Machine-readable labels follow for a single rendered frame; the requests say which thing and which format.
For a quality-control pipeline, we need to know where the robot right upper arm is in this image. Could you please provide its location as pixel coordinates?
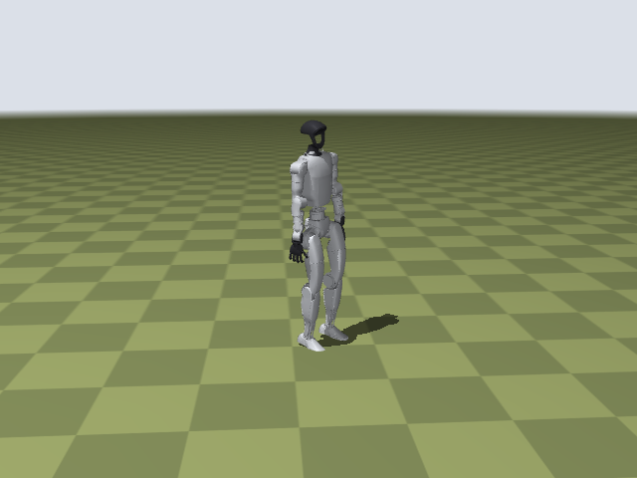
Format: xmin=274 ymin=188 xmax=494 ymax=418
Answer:
xmin=290 ymin=159 xmax=308 ymax=209

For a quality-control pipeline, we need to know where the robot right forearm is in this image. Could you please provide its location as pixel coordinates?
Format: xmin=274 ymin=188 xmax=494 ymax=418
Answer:
xmin=291 ymin=198 xmax=305 ymax=241

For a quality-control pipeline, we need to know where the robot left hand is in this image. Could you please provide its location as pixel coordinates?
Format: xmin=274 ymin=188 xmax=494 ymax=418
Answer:
xmin=334 ymin=216 xmax=345 ymax=240

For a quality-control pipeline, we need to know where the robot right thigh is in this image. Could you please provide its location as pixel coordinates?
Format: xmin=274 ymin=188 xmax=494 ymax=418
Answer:
xmin=302 ymin=228 xmax=324 ymax=298

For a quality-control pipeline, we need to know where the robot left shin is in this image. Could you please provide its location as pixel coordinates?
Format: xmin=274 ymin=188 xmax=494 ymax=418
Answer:
xmin=323 ymin=279 xmax=342 ymax=329

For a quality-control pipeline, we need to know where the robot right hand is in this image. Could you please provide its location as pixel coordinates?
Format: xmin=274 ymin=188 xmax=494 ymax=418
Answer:
xmin=289 ymin=233 xmax=308 ymax=263

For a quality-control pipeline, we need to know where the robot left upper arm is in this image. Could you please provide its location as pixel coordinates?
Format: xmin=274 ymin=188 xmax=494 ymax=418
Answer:
xmin=329 ymin=152 xmax=343 ymax=195

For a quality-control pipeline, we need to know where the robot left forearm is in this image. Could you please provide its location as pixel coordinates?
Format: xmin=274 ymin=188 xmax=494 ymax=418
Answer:
xmin=331 ymin=192 xmax=345 ymax=223

